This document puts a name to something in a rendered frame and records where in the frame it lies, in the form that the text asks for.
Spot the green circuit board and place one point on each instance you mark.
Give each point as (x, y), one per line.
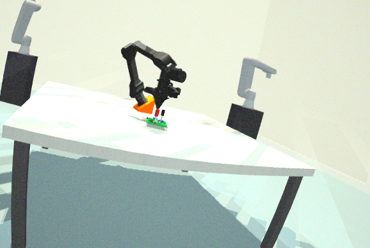
(155, 121)

